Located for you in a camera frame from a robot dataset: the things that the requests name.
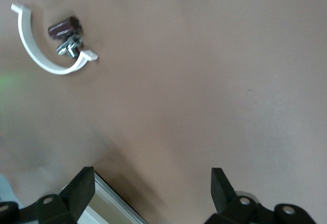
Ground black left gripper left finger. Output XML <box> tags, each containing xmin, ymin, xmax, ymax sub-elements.
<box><xmin>0</xmin><ymin>166</ymin><xmax>96</xmax><ymax>224</ymax></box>

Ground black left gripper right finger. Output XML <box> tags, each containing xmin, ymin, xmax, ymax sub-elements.
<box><xmin>204</xmin><ymin>167</ymin><xmax>317</xmax><ymax>224</ymax></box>

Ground white drawer cabinet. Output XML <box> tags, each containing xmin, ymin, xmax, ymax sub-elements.
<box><xmin>76</xmin><ymin>171</ymin><xmax>149</xmax><ymax>224</ymax></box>

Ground white curved plastic clip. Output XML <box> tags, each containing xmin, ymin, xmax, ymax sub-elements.
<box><xmin>10</xmin><ymin>3</ymin><xmax>100</xmax><ymax>76</ymax></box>

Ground dark brown part with metal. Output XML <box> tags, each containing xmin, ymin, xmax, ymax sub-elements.
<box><xmin>47</xmin><ymin>16</ymin><xmax>85</xmax><ymax>60</ymax></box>

